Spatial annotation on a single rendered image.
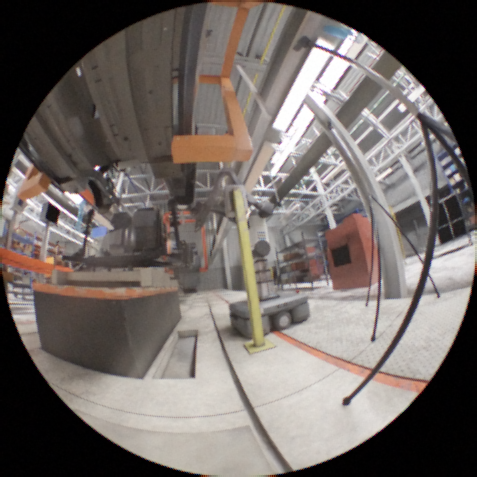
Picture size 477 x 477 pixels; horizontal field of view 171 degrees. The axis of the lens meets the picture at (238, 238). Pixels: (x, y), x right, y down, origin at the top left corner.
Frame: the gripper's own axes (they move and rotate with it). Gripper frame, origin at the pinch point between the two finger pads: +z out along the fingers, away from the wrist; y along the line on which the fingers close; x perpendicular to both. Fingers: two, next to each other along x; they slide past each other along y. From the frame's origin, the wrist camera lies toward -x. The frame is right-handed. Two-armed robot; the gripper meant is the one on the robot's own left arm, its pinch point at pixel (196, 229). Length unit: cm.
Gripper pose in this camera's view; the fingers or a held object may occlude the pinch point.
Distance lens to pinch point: 122.3
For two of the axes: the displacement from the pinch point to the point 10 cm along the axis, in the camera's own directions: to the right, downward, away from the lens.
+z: -3.5, 8.5, -3.9
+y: 3.1, -2.9, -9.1
